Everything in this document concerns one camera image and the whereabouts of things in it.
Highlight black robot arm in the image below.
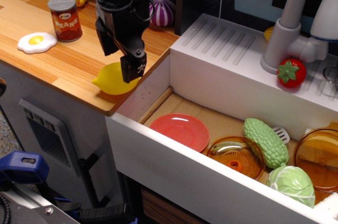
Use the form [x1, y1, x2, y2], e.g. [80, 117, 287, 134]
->
[95, 0, 152, 82]

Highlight white toy spatula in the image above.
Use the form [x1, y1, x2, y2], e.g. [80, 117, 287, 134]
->
[273, 126, 290, 144]

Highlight white toy sink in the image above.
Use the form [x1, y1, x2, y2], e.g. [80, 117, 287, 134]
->
[106, 15, 337, 223]

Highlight black oven handle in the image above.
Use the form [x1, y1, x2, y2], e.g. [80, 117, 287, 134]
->
[77, 153, 110, 208]

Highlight metal ring utensil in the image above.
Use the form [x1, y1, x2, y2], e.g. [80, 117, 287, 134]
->
[323, 67, 337, 86]

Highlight yellow toy lemon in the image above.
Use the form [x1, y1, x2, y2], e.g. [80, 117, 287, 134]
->
[92, 62, 139, 95]

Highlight green toy bitter gourd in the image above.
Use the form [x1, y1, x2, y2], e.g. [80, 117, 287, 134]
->
[243, 118, 289, 169]

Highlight red toy tomato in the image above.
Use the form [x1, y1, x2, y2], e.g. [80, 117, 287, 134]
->
[277, 59, 307, 88]

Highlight blue clamp handle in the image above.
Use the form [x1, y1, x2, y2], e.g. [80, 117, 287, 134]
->
[1, 151, 49, 185]

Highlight yellow toy behind faucet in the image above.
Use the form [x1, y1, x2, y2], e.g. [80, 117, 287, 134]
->
[264, 26, 274, 42]

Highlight white bottle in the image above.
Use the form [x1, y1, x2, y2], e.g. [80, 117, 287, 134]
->
[310, 0, 337, 42]

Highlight red plastic plate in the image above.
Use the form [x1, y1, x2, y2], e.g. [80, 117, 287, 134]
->
[150, 113, 210, 152]

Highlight green toy cabbage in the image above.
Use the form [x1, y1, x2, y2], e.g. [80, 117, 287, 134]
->
[266, 166, 315, 208]

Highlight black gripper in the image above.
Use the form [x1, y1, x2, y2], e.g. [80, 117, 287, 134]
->
[95, 2, 150, 83]

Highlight purple striped toy onion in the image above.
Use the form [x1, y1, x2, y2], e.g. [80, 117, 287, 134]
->
[149, 0, 176, 27]

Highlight amber glass pot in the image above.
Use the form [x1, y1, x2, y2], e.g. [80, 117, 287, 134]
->
[294, 123, 337, 193]

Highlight toy fried egg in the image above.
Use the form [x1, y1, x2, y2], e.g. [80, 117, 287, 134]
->
[17, 32, 58, 54]

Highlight toy beans can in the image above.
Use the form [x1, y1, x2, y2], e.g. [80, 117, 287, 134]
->
[48, 0, 82, 42]

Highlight amber glass lid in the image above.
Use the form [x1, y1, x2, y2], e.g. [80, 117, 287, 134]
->
[204, 135, 266, 180]

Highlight grey toy faucet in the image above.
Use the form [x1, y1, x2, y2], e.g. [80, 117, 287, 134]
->
[260, 0, 328, 74]

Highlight grey toy oven door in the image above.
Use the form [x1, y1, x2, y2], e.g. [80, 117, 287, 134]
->
[18, 98, 80, 176]

